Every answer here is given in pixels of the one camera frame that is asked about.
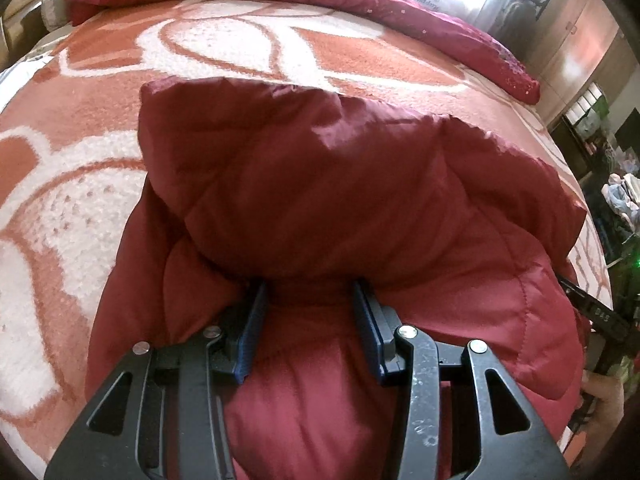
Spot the orange white floral blanket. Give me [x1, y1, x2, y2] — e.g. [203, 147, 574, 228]
[1, 0, 608, 479]

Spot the cluttered dark shelf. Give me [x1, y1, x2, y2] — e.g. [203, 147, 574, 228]
[551, 84, 639, 309]

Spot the white pillow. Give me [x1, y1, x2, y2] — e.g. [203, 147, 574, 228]
[40, 0, 70, 32]

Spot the wooden headboard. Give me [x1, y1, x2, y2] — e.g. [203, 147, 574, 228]
[1, 0, 49, 70]

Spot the wooden wardrobe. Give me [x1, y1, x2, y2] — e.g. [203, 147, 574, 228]
[523, 0, 638, 125]

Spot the dark red padded jacket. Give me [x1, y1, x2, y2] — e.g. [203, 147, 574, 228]
[86, 78, 586, 479]

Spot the person's right hand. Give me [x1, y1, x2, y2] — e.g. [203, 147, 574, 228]
[579, 370, 625, 464]

